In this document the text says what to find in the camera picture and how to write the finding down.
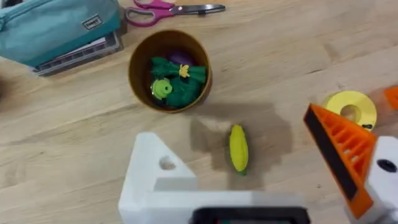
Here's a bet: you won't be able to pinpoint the bare white left gripper left finger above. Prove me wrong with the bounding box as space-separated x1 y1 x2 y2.
118 131 200 224

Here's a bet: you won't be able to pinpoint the white orange left gripper right finger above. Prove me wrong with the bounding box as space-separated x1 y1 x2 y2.
303 103 398 224

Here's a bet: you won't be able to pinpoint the yellow-green disc with holes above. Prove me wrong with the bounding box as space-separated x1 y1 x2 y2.
322 90 378 131

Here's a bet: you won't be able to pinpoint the orange ribbed wedge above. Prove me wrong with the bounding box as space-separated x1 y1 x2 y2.
383 86 398 110

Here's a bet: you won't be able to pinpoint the yellow toy corn cob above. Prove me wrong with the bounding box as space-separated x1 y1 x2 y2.
229 124 249 176

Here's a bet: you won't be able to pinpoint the brown tub with toys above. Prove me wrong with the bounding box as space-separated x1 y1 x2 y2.
128 29 213 114

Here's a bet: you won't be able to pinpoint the clear plastic box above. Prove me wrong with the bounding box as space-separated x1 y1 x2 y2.
30 30 124 77

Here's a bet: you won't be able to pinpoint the teal zip bag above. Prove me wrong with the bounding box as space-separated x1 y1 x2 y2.
0 0 121 67

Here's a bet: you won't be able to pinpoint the pink handled scissors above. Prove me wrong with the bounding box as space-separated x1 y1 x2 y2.
124 0 226 27

